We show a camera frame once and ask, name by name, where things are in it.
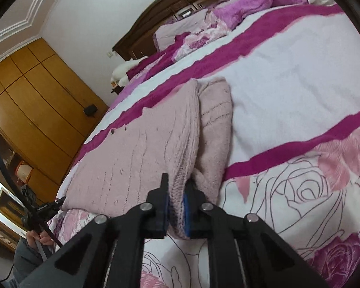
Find lilac pillow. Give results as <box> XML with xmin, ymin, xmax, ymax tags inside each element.
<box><xmin>153</xmin><ymin>7</ymin><xmax>210</xmax><ymax>51</ymax></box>

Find floral pink bedspread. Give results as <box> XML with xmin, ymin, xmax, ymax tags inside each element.
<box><xmin>46</xmin><ymin>0</ymin><xmax>360</xmax><ymax>288</ymax></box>

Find magenta folded quilt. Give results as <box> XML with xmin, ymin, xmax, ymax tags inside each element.
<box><xmin>126</xmin><ymin>31</ymin><xmax>192</xmax><ymax>80</ymax></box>

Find person's left hand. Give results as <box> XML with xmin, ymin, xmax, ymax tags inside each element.
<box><xmin>26</xmin><ymin>230</ymin><xmax>54</xmax><ymax>254</ymax></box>

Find black cable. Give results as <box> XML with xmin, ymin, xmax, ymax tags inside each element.
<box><xmin>0</xmin><ymin>135</ymin><xmax>63</xmax><ymax>248</ymax></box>

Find person's left forearm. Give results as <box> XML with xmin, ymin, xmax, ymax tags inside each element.
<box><xmin>3</xmin><ymin>240</ymin><xmax>53</xmax><ymax>288</ymax></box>

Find wooden wardrobe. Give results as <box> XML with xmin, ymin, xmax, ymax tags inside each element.
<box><xmin>0</xmin><ymin>37</ymin><xmax>110</xmax><ymax>201</ymax></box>

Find white plush toy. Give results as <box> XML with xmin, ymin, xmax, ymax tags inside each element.
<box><xmin>110</xmin><ymin>56</ymin><xmax>149</xmax><ymax>87</ymax></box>

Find framed dark painting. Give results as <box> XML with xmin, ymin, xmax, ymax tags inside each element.
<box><xmin>0</xmin><ymin>187</ymin><xmax>20</xmax><ymax>222</ymax></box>

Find pink knitted cardigan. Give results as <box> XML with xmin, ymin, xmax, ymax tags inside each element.
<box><xmin>60</xmin><ymin>76</ymin><xmax>234</xmax><ymax>240</ymax></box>

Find dark wooden headboard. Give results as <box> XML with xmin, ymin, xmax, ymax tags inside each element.
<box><xmin>112</xmin><ymin>0</ymin><xmax>264</xmax><ymax>62</ymax></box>

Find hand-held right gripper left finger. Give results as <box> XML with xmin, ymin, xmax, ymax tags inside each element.
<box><xmin>18</xmin><ymin>172</ymin><xmax>171</xmax><ymax>288</ymax></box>

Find purple crumpled blanket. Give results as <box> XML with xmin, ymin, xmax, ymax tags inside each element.
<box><xmin>213</xmin><ymin>0</ymin><xmax>309</xmax><ymax>29</ymax></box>

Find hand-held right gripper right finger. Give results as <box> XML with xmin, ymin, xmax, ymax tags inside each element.
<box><xmin>183</xmin><ymin>181</ymin><xmax>329</xmax><ymax>288</ymax></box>

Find floral pillow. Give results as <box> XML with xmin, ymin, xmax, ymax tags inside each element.
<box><xmin>174</xmin><ymin>12</ymin><xmax>228</xmax><ymax>62</ymax></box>

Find wooden side furniture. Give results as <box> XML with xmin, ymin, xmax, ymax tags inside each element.
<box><xmin>0</xmin><ymin>219</ymin><xmax>18</xmax><ymax>252</ymax></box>

